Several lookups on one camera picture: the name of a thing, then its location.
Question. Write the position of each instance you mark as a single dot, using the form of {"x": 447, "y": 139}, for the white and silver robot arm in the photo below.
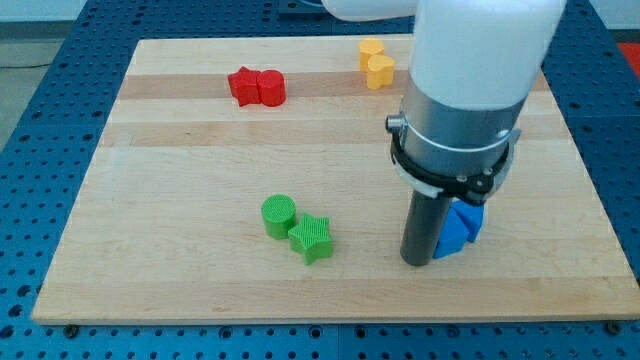
{"x": 472, "y": 65}

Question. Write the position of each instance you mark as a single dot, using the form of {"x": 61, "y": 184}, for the wooden board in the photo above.
{"x": 167, "y": 227}

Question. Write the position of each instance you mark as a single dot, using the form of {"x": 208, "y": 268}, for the green cylinder block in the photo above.
{"x": 279, "y": 215}

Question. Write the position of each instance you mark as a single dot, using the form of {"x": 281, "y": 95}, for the green star block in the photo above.
{"x": 311, "y": 238}

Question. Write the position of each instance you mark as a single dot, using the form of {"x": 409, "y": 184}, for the red cylinder block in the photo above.
{"x": 272, "y": 89}

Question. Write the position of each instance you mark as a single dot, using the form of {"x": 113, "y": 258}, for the black cylindrical end effector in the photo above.
{"x": 424, "y": 223}

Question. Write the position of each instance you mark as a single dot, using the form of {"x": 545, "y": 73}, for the red star block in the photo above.
{"x": 244, "y": 86}

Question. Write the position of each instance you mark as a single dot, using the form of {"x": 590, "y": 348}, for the yellow heart block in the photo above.
{"x": 380, "y": 71}

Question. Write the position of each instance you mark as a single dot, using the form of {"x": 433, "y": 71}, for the yellow hexagon block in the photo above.
{"x": 367, "y": 48}

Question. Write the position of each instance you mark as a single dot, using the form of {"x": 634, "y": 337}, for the blue triangle block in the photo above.
{"x": 453, "y": 236}

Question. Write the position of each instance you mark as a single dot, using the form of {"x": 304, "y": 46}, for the blue cube block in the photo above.
{"x": 471, "y": 216}

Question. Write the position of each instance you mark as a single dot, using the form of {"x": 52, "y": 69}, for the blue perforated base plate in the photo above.
{"x": 45, "y": 159}

